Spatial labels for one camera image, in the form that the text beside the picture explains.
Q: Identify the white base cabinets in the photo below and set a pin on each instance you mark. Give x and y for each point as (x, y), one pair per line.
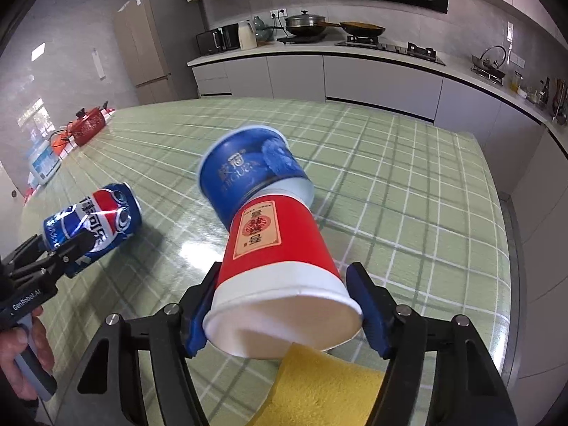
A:
(381, 80)

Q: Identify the red paper cup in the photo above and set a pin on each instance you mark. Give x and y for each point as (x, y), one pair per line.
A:
(275, 248)

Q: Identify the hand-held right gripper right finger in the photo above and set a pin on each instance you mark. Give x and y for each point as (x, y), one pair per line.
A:
(368, 301)

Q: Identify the wok with glass lid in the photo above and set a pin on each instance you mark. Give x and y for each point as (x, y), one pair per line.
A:
(306, 24)

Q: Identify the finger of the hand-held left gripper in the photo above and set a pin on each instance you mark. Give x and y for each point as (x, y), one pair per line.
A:
(77, 250)
(26, 253)

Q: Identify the blue soda can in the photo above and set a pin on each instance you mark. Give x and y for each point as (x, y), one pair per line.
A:
(106, 217)

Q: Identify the red cooking pot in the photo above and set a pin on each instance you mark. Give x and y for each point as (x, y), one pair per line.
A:
(88, 126)

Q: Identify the yellow sponge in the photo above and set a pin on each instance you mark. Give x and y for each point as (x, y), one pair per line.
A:
(319, 390)

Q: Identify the white jug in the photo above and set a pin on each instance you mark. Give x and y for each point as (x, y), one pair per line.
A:
(247, 36)

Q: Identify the black gas stove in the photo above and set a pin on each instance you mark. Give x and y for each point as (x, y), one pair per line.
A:
(390, 49)

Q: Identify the white wall outlet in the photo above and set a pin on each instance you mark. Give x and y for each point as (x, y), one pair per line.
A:
(278, 12)

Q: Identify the yellow oil bottle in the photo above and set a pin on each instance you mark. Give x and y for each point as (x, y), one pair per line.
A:
(515, 84)

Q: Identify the dark sauce bottle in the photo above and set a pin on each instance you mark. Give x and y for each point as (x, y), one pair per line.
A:
(545, 92)

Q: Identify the teal vase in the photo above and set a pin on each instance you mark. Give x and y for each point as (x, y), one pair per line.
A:
(262, 31)

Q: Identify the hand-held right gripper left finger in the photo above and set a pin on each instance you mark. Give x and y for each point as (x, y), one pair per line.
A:
(195, 319)

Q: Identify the dark blue paper cup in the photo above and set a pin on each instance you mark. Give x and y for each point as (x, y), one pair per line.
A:
(239, 173)

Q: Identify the beige refrigerator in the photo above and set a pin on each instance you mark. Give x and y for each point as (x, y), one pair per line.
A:
(151, 44)

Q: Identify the white wall paper sheet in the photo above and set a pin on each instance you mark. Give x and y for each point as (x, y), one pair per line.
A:
(98, 65)

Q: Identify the black microwave oven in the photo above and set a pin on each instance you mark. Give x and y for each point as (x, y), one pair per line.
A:
(213, 40)

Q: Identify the metal utensil stand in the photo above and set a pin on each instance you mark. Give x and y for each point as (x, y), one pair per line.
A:
(561, 102)

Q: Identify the black frying pan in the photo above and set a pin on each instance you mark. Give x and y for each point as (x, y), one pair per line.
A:
(364, 29)

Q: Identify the person's left hand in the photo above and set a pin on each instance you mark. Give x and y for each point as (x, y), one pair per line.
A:
(42, 341)

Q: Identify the black induction cooker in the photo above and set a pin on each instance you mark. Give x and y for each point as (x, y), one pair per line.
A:
(301, 40)

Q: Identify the white box with blue label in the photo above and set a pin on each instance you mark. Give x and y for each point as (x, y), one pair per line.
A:
(44, 164)

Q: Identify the green checked tablecloth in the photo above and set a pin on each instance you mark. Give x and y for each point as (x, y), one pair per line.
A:
(399, 186)

